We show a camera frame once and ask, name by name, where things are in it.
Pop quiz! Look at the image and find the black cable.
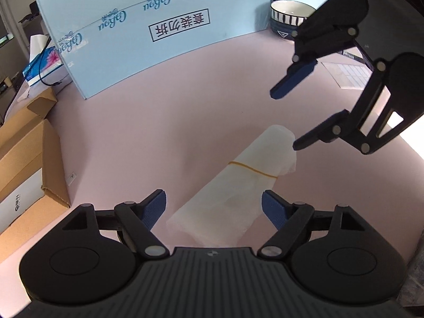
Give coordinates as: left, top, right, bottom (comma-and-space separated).
37, 36, 67, 87

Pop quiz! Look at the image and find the brown cardboard box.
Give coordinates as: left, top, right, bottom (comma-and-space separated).
1, 88, 71, 260

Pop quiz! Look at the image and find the dark blue striped bowl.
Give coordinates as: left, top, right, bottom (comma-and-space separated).
270, 0, 316, 40

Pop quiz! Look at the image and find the yellow rubber band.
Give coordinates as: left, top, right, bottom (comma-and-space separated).
228, 161, 278, 179

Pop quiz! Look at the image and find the black pen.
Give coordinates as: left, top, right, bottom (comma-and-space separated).
342, 49, 364, 63

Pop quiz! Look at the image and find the light blue GoRou carton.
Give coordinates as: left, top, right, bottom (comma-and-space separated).
36, 0, 326, 98

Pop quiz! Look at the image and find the blue tissue pack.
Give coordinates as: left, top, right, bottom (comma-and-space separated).
23, 34, 69, 87

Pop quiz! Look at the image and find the white nonwoven shopping bag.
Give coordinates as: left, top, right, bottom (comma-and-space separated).
167, 125, 297, 248

